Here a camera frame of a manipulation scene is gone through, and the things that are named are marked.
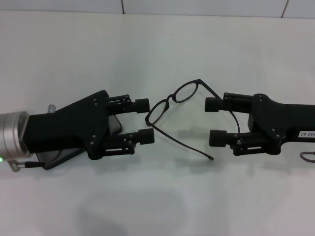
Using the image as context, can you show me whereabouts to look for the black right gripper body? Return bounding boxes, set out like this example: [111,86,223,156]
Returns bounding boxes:
[247,93,315,156]

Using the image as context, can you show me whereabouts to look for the black glasses case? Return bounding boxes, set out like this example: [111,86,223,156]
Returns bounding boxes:
[36,115,123,170]

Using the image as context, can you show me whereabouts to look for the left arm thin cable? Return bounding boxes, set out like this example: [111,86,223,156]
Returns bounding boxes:
[7,159,46,173]

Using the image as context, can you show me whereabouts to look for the black glasses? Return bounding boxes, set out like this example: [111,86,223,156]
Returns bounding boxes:
[145,79,243,161]

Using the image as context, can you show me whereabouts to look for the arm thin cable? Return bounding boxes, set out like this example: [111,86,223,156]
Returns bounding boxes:
[299,151,315,163]
[7,159,46,173]

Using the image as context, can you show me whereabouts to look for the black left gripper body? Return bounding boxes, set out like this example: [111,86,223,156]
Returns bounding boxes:
[23,90,111,160]

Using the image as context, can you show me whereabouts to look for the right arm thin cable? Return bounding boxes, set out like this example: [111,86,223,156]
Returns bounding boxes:
[299,151,315,163]

